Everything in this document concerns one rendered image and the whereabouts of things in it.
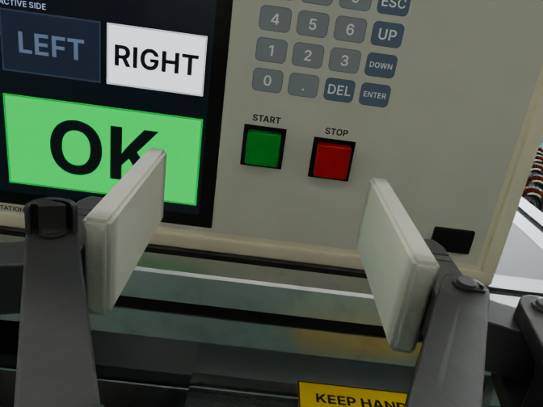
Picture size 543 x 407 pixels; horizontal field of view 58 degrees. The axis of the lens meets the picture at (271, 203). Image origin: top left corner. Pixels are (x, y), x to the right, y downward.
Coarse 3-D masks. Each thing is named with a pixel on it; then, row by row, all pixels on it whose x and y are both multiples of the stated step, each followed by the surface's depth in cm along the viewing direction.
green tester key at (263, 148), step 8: (248, 136) 26; (256, 136) 26; (264, 136) 26; (272, 136) 26; (280, 136) 26; (248, 144) 26; (256, 144) 26; (264, 144) 26; (272, 144) 26; (248, 152) 26; (256, 152) 26; (264, 152) 26; (272, 152) 26; (248, 160) 26; (256, 160) 26; (264, 160) 26; (272, 160) 26
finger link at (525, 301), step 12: (528, 300) 12; (540, 300) 12; (516, 312) 12; (528, 312) 12; (540, 312) 12; (528, 324) 12; (540, 324) 11; (528, 336) 11; (540, 336) 11; (540, 348) 11; (540, 360) 11; (540, 372) 10; (504, 384) 12; (516, 384) 12; (528, 384) 12; (540, 384) 10; (504, 396) 12; (516, 396) 12; (528, 396) 11; (540, 396) 10
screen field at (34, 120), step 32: (32, 128) 26; (64, 128) 26; (96, 128) 26; (128, 128) 26; (160, 128) 26; (192, 128) 26; (32, 160) 27; (64, 160) 27; (96, 160) 27; (128, 160) 27; (192, 160) 27; (96, 192) 28; (192, 192) 28
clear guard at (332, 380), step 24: (216, 360) 28; (240, 360) 28; (264, 360) 28; (288, 360) 28; (312, 360) 29; (336, 360) 29; (192, 384) 26; (216, 384) 26; (240, 384) 26; (264, 384) 26; (288, 384) 27; (360, 384) 27; (384, 384) 28; (408, 384) 28
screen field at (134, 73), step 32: (0, 32) 24; (32, 32) 24; (64, 32) 24; (96, 32) 24; (128, 32) 24; (160, 32) 24; (32, 64) 25; (64, 64) 25; (96, 64) 25; (128, 64) 25; (160, 64) 25; (192, 64) 25
